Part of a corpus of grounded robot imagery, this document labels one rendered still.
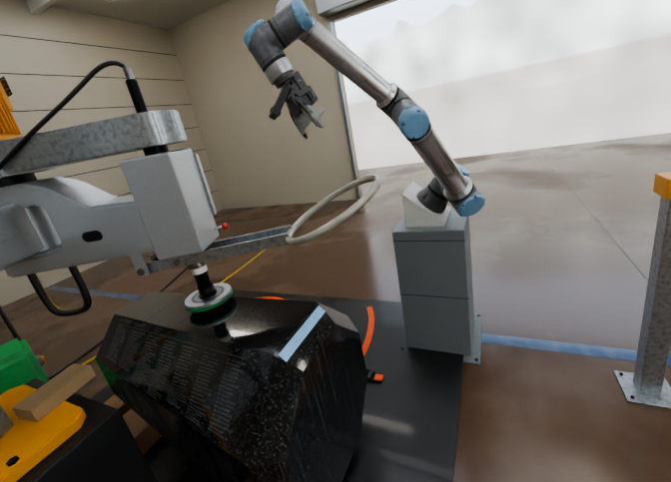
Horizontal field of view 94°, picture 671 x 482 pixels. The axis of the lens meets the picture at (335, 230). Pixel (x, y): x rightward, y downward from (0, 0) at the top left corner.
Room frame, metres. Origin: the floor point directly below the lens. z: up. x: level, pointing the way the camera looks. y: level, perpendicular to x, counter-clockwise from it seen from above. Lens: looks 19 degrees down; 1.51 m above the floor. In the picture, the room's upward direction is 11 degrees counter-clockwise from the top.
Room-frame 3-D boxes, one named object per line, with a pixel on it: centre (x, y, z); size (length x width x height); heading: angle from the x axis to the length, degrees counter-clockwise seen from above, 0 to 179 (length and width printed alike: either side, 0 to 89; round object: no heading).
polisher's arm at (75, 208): (1.40, 1.05, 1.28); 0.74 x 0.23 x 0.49; 88
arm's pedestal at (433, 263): (1.82, -0.59, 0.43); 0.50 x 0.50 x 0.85; 62
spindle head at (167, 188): (1.37, 0.73, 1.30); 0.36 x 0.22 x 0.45; 88
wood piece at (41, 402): (0.95, 1.08, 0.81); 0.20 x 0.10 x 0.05; 160
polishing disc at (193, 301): (1.37, 0.65, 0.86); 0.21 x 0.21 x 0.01
